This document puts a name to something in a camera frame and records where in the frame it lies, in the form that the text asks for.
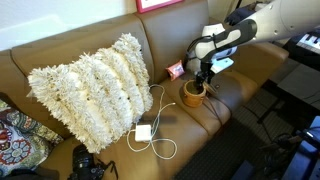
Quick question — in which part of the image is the white charger cable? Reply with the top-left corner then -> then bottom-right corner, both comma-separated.
125,83 -> 179,160

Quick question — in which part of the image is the white shaggy pillow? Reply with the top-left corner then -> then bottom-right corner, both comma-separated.
27,32 -> 154,155

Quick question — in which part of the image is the dark woven rug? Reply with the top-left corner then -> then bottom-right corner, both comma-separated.
173,86 -> 301,180

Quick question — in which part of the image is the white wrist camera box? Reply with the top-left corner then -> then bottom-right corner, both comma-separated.
210,57 -> 235,74

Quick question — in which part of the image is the round wicker basket bag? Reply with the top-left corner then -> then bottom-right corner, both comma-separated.
182,79 -> 233,128

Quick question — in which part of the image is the pink tissue packet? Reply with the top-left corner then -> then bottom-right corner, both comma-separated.
165,59 -> 186,82

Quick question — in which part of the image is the black piano keyboard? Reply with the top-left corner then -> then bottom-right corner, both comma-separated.
289,28 -> 320,73

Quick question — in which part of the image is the brown leather couch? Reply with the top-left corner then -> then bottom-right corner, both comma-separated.
0,0 -> 290,180

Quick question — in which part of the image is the blue cloth covered table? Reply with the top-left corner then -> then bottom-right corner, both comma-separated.
226,3 -> 259,27

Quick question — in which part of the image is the blue box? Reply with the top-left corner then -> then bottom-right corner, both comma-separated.
281,114 -> 320,180

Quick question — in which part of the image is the black camera with strap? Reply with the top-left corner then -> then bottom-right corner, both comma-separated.
67,143 -> 119,180

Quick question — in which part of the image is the black cable tangle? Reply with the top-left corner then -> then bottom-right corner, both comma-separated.
259,128 -> 316,176

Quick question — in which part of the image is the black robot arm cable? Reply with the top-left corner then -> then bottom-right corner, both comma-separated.
184,34 -> 214,68

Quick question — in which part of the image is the grey bench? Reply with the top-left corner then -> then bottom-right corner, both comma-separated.
276,63 -> 320,111

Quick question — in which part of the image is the white power adapter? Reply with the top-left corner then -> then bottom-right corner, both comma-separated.
134,124 -> 153,143

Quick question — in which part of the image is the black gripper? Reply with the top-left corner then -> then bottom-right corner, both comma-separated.
194,61 -> 216,93

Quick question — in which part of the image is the floral patterned pillow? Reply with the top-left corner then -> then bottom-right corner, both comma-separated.
0,98 -> 64,178

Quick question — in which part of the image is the red framed picture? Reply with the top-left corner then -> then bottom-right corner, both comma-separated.
135,0 -> 185,14

